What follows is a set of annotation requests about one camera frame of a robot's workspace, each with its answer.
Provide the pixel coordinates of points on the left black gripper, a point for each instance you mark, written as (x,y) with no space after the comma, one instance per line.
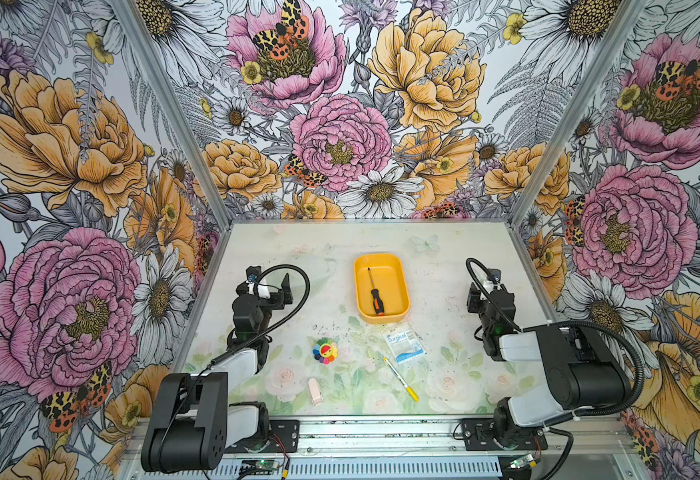
(279,302)

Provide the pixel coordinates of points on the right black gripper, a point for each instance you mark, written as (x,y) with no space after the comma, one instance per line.
(473,299)

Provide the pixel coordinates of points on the black orange screwdriver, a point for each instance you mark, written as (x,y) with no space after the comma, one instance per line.
(377,302)

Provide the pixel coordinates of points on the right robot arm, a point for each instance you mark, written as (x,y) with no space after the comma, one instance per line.
(582,377)

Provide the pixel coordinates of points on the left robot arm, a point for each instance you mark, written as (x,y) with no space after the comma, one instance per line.
(193,421)

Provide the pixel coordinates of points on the yellow plastic bin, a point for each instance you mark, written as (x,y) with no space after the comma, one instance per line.
(390,279)

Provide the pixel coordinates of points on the colourful round fidget toy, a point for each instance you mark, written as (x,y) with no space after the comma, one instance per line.
(325,351)

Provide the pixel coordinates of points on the blue white sachet packet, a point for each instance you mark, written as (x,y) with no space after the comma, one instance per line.
(404,344)

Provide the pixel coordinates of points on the pink eraser block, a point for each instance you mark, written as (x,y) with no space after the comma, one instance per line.
(315,392)

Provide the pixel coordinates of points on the green circuit board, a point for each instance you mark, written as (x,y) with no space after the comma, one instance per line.
(259,467)

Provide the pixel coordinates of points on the small yellow-handled screwdriver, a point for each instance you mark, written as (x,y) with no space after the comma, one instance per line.
(410,391)

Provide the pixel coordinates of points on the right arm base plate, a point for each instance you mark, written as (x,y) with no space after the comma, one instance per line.
(481,434)

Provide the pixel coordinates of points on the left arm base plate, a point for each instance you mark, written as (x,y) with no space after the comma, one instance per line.
(283,433)

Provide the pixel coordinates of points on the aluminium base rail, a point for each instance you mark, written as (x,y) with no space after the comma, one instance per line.
(429,447)

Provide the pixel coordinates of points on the left aluminium frame post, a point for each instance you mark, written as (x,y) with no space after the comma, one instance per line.
(138,36)

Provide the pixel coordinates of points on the aluminium frame post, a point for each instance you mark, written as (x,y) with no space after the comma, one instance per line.
(625,20)
(138,36)

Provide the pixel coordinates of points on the right aluminium frame post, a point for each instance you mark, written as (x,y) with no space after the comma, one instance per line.
(625,20)

